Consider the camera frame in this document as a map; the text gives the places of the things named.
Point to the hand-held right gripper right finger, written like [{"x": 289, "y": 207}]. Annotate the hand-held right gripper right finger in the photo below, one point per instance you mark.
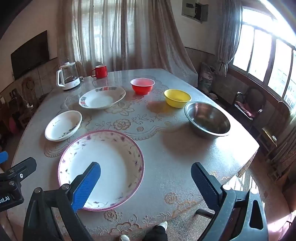
[{"x": 203, "y": 183}]

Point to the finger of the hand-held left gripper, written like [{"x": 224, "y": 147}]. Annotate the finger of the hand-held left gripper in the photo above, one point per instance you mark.
[
  {"x": 20, "y": 169},
  {"x": 3, "y": 157}
]

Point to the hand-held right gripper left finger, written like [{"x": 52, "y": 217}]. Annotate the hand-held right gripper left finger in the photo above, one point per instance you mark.
[{"x": 87, "y": 183}]

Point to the large purple-rimmed floral plate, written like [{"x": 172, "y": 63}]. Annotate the large purple-rimmed floral plate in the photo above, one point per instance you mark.
[{"x": 111, "y": 162}]

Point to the small white rose-print plate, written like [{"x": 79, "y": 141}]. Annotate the small white rose-print plate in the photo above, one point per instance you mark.
[{"x": 61, "y": 126}]

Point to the stainless steel bowl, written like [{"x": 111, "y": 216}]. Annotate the stainless steel bowl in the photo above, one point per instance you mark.
[{"x": 208, "y": 120}]

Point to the floral plate with red characters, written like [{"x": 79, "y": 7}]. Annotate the floral plate with red characters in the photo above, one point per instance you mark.
[{"x": 99, "y": 99}]

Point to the yellow plastic bowl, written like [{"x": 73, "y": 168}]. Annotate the yellow plastic bowl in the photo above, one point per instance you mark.
[{"x": 177, "y": 99}]

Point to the red plastic bowl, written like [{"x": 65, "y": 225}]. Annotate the red plastic bowl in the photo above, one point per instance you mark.
[{"x": 142, "y": 89}]

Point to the person's dark trouser leg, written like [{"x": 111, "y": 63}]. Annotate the person's dark trouser leg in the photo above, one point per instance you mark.
[{"x": 155, "y": 235}]

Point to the small wooden side table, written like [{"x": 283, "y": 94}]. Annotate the small wooden side table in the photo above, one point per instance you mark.
[{"x": 267, "y": 136}]

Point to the red seat cushion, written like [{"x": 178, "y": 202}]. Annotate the red seat cushion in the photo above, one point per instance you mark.
[{"x": 247, "y": 110}]

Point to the dark rattan armchair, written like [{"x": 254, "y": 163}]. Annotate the dark rattan armchair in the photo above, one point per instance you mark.
[{"x": 254, "y": 95}]

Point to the white glass electric kettle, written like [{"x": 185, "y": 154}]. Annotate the white glass electric kettle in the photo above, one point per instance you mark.
[{"x": 69, "y": 76}]

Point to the black flat television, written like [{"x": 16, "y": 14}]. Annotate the black flat television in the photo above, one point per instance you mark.
[{"x": 30, "y": 55}]

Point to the printed sack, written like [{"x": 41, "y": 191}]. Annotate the printed sack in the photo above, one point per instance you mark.
[{"x": 207, "y": 77}]

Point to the red mug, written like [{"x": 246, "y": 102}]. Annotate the red mug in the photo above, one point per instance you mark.
[{"x": 100, "y": 71}]

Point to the wooden-framed window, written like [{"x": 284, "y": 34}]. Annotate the wooden-framed window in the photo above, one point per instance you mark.
[{"x": 263, "y": 53}]

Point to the sheer beige curtain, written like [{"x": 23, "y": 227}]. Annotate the sheer beige curtain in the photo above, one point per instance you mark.
[{"x": 92, "y": 34}]

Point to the tied grey curtain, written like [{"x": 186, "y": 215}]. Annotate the tied grey curtain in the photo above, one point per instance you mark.
[{"x": 227, "y": 34}]

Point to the beige lace curtain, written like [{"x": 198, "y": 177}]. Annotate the beige lace curtain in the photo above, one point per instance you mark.
[{"x": 157, "y": 39}]

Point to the wall electrical panel box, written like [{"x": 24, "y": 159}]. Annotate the wall electrical panel box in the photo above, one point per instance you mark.
[{"x": 194, "y": 10}]

